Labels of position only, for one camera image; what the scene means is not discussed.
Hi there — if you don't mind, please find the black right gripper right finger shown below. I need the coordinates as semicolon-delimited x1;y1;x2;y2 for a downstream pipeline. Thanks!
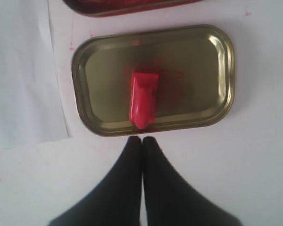
142;137;236;226

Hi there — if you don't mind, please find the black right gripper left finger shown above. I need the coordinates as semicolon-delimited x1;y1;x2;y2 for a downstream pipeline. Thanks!
50;136;142;226

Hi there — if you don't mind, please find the red ink pad tin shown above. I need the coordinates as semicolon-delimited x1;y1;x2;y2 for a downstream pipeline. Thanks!
62;0;196;17

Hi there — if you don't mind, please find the red plastic stamp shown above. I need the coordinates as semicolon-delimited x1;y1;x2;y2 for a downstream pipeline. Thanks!
129;72;159;129

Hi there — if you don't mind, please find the white paper sheet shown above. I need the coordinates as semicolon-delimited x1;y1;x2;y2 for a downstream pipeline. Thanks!
0;0;68;149

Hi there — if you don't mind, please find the gold metal tin lid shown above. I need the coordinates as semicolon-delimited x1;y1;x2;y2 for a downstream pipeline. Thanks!
71;25;235;137

